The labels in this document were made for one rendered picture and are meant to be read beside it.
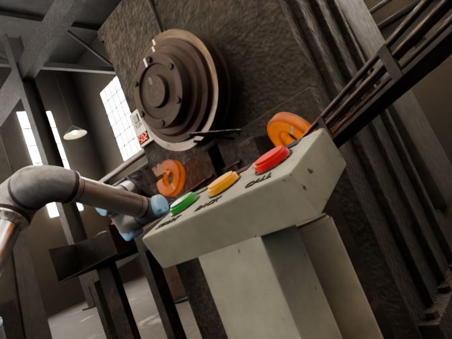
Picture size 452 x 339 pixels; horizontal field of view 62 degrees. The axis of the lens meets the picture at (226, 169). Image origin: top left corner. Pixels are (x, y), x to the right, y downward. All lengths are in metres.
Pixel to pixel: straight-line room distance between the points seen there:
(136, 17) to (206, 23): 0.45
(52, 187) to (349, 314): 0.79
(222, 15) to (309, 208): 1.30
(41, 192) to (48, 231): 10.99
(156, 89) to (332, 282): 1.08
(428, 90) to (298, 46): 5.99
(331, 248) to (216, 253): 0.19
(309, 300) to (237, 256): 0.09
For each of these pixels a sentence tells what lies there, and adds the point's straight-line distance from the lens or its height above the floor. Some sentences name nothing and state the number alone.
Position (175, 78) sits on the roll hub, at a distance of 1.39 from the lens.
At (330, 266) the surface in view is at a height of 0.45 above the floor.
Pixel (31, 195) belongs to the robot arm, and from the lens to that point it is 1.08.
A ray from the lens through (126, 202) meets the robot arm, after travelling 1.21.
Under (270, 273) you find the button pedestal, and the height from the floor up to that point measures 0.50.
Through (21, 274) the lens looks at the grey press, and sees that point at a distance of 4.07.
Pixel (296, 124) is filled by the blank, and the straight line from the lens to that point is 0.95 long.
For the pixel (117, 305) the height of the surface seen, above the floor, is 0.42.
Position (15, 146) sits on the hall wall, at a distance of 12.65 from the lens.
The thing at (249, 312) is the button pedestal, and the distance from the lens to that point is 0.42.
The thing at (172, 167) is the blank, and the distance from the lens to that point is 1.56.
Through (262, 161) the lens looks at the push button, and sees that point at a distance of 0.38.
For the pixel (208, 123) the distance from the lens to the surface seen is 1.39.
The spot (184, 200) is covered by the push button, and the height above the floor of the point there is 0.61.
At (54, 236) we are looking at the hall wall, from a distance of 12.08.
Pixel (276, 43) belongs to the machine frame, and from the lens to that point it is 1.41.
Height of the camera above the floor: 0.56
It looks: 8 degrees up
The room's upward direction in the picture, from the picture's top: 22 degrees counter-clockwise
